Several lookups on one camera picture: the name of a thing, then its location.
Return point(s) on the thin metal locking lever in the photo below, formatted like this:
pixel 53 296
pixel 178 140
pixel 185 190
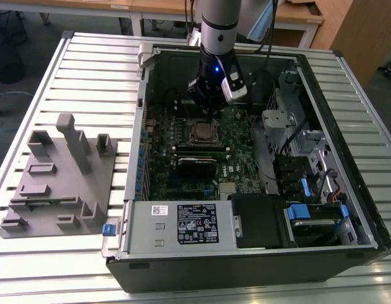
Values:
pixel 187 113

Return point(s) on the silver topped CPU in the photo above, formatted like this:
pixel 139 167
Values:
pixel 203 132

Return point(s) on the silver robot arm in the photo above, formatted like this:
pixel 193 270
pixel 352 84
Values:
pixel 219 28

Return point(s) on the RAM slot with white clips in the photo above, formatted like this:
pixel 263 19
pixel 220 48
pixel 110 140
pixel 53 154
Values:
pixel 194 112

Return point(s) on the RAM slot with black clips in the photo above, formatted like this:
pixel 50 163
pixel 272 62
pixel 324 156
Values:
pixel 195 116

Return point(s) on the CPU socket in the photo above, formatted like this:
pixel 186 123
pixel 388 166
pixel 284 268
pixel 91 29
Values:
pixel 192 141

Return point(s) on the metal rear port block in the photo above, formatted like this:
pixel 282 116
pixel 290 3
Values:
pixel 151 125

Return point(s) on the green motherboard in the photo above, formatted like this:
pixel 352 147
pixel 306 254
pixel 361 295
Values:
pixel 243 152

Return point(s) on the grey case latch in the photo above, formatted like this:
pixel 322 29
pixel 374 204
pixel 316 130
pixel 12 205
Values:
pixel 144 54

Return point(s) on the black graphics card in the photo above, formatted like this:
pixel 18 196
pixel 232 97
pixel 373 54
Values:
pixel 197 171

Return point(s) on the silver chipset heat sink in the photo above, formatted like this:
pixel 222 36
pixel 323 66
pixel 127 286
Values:
pixel 228 188

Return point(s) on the black plastic drive bay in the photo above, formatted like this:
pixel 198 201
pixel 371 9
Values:
pixel 287 174

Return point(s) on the wooden desk white legs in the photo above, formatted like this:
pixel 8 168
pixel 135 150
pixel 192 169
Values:
pixel 56 3
pixel 309 17

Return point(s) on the silver drive cage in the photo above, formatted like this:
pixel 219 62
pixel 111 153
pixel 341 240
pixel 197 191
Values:
pixel 322 149

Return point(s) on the blue drive bay tab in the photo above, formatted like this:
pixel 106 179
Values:
pixel 305 188

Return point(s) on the black plastic shroud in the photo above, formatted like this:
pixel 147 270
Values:
pixel 258 221

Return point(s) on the blue disk carrier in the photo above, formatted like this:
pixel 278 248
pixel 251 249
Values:
pixel 298 211

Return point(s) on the silver power supply box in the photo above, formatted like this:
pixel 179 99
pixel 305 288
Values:
pixel 141 231

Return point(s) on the wooden cabinet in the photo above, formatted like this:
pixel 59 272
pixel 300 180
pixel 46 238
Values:
pixel 357 31

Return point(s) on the blue case latch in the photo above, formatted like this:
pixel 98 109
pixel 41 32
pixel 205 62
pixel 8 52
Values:
pixel 108 230

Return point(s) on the grey parts rack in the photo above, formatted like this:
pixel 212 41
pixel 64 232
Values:
pixel 65 190

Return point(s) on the black hard disk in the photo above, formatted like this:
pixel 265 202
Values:
pixel 314 234

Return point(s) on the black PC case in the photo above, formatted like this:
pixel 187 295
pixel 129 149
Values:
pixel 214 275

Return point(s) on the black office chair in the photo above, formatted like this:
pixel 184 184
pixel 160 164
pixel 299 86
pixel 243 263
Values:
pixel 9 66

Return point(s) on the black side camera mount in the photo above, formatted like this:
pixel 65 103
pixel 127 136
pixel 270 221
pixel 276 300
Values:
pixel 194 85

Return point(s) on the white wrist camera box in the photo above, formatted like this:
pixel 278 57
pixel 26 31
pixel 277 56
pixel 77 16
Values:
pixel 235 87

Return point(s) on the silver metal bracket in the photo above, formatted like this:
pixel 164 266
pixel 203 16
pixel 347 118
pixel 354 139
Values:
pixel 277 118

